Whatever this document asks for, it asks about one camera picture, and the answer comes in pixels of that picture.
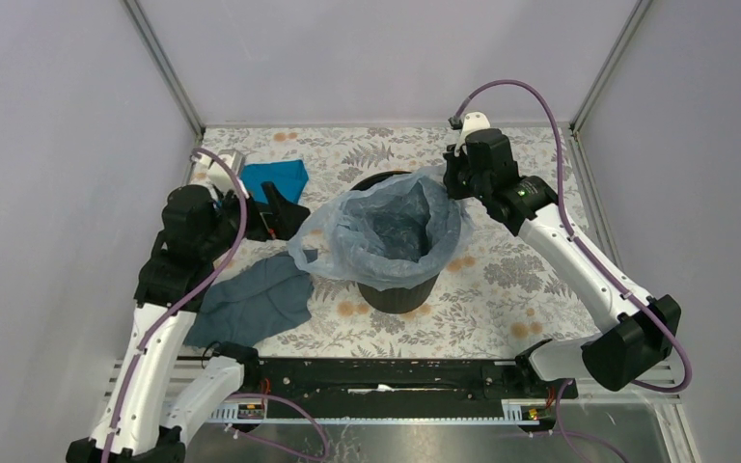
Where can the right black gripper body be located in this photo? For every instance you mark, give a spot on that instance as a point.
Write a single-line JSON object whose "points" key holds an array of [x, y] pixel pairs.
{"points": [[459, 181]]}

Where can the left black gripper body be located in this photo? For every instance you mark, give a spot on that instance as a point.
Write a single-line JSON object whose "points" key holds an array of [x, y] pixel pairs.
{"points": [[229, 227]]}

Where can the light blue trash bag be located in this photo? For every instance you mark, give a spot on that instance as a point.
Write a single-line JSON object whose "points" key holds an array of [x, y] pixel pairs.
{"points": [[399, 233]]}

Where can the black plastic trash bin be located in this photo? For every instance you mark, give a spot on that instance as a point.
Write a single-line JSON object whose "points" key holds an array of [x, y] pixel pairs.
{"points": [[398, 300]]}

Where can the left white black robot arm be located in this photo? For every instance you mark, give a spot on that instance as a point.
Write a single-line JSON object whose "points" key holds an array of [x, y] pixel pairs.
{"points": [[166, 390]]}

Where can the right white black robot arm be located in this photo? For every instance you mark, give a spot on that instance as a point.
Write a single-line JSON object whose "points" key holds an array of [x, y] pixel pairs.
{"points": [[636, 330]]}

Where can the bright blue trash bag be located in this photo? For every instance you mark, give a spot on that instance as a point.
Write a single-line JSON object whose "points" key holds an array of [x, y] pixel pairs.
{"points": [[289, 177]]}

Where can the grey blue trash bag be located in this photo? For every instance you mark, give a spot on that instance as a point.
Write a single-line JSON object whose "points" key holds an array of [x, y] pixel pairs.
{"points": [[267, 299]]}

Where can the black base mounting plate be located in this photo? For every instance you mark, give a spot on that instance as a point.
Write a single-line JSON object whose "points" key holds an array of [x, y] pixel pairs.
{"points": [[300, 381]]}

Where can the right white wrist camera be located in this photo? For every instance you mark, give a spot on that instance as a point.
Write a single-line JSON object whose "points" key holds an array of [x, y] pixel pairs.
{"points": [[465, 125]]}

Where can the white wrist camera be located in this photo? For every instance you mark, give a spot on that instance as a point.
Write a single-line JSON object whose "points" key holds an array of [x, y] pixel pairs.
{"points": [[465, 125], [208, 172]]}

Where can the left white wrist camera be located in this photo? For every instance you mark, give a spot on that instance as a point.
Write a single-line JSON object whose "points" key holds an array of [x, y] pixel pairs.
{"points": [[208, 172]]}

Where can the right aluminium frame post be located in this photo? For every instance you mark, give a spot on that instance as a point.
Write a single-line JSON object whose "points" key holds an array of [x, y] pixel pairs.
{"points": [[623, 40]]}

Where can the aluminium frame post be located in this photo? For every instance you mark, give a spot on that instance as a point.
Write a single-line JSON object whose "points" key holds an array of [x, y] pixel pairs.
{"points": [[163, 65], [623, 40]]}

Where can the left aluminium frame post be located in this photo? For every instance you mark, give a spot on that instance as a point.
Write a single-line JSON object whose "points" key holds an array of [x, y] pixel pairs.
{"points": [[163, 65]]}

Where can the white slotted cable duct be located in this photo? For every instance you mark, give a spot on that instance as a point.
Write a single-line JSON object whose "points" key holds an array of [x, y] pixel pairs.
{"points": [[408, 410]]}

